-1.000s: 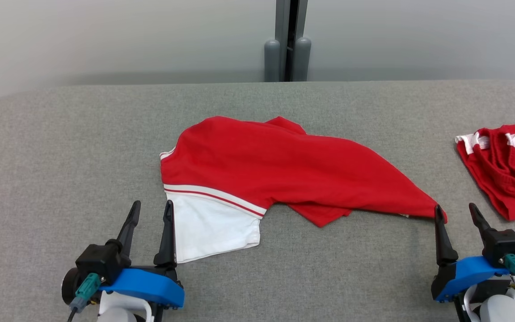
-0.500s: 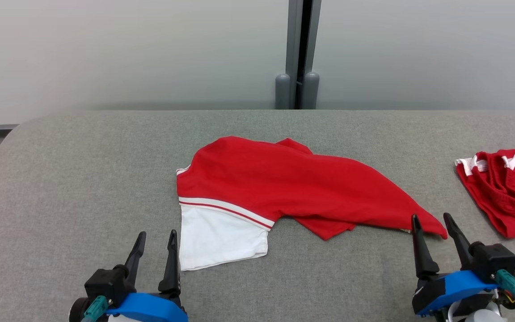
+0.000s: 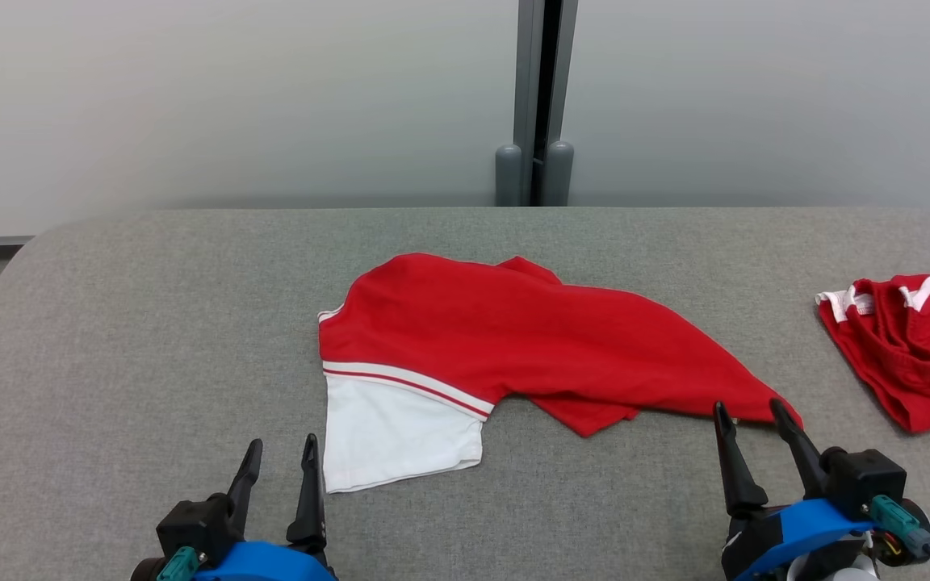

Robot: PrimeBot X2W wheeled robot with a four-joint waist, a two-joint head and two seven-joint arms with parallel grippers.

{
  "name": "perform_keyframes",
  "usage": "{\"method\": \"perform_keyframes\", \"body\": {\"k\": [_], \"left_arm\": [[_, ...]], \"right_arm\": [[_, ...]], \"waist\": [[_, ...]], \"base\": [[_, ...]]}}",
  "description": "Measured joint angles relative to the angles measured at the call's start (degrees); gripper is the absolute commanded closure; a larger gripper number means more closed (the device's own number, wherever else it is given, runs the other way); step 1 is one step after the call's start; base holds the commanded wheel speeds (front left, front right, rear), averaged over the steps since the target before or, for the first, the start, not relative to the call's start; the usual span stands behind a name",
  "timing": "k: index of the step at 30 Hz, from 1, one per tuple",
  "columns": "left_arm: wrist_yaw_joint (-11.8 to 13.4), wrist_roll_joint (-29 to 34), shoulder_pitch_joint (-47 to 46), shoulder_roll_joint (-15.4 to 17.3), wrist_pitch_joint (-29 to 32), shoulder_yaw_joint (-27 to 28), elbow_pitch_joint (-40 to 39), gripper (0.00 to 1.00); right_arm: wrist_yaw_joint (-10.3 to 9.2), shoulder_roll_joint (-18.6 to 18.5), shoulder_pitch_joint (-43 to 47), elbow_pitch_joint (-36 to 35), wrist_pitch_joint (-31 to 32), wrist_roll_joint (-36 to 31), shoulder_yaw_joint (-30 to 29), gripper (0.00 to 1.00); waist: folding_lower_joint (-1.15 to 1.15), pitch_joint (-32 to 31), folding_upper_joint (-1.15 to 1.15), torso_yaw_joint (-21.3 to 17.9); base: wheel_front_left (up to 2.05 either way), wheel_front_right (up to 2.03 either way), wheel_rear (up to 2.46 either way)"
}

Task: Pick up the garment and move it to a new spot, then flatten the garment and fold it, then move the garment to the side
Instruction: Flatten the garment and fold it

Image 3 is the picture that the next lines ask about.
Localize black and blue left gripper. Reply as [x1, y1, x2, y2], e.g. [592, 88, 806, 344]
[130, 434, 337, 581]

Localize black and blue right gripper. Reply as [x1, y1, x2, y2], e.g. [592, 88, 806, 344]
[714, 399, 922, 581]

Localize red shorts with white waistband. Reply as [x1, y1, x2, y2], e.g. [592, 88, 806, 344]
[816, 261, 930, 434]

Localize red shirt with white sleeves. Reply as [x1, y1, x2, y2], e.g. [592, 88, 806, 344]
[318, 253, 803, 494]

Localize left arm cable, teal plug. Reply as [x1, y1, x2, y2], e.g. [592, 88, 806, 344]
[157, 546, 201, 581]

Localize arm cable, teal plug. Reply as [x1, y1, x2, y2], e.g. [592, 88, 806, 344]
[869, 495, 930, 581]
[157, 546, 201, 581]

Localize right arm cable, teal plug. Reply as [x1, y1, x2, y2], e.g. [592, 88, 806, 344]
[869, 495, 930, 581]

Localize grey partition post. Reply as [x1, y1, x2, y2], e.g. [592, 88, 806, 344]
[495, 0, 579, 208]

